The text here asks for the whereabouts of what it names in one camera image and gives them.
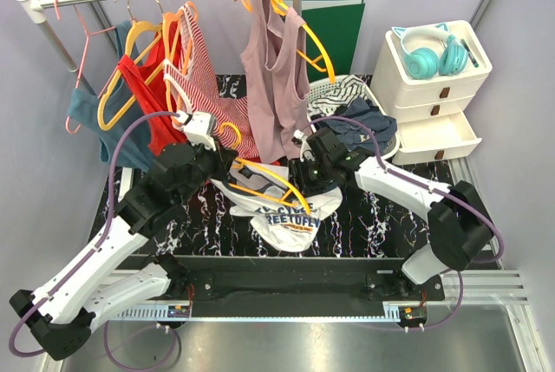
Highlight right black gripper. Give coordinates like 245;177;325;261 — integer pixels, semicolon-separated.
284;157;332;203

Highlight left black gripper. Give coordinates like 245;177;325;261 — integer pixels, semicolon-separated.
174;134;238;206

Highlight yellow-orange plastic hanger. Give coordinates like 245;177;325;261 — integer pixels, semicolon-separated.
219;121;314;217

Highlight white printed tank top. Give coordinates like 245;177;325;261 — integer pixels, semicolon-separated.
211;164;343;252

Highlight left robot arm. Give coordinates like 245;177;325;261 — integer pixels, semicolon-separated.
10;143;238;361

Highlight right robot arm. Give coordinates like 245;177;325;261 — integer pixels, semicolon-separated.
290;127;497;300

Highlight red white striped tank top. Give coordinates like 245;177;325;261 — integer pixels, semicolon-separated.
164;2;258;160

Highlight teal blue tank top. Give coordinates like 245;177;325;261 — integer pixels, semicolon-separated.
67;20;157;172

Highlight mauve tank top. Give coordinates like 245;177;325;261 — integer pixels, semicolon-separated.
240;0;310;164

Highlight yellow hanger on left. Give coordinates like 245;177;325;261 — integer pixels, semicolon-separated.
96;19;164;132

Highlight orange hanger holding mauve top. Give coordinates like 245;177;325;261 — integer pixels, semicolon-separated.
234;0;337;84

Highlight navy blue garment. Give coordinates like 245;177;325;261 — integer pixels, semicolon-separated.
316;98;397;154

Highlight striped white garment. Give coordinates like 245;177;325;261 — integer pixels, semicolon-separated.
307;75;369;116

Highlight white power strip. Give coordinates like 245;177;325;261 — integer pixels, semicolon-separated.
118;167;134;201

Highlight white drawer unit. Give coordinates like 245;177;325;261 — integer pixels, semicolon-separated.
370;20;493;165

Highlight black base bar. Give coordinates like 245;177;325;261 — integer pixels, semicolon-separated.
145;253;446;319

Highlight teal cat-ear headphones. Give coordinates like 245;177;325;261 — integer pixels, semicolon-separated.
391;23;469;80

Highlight green folder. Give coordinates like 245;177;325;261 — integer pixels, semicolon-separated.
301;0;366;75

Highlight teal pen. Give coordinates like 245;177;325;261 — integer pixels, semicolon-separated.
460;39;480;68

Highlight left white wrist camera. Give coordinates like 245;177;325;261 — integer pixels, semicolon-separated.
176;111;216;151

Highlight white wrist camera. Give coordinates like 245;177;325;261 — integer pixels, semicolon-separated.
176;111;216;151
291;129;307;145

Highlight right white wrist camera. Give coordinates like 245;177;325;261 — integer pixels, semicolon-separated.
291;129;307;145

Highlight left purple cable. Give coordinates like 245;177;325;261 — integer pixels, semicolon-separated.
8;111;187;356

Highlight pink wire hanger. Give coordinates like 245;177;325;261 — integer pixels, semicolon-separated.
54;0;118;134

